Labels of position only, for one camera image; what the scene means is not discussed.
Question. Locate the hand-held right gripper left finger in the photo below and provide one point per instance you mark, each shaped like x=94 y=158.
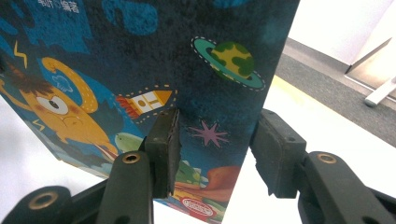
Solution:
x=163 y=155

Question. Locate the dark blue cartoon picture book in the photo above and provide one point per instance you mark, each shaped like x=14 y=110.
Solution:
x=186 y=46

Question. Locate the white stand foot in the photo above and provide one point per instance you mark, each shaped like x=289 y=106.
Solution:
x=379 y=93

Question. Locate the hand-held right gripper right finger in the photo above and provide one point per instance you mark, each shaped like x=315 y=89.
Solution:
x=278 y=155

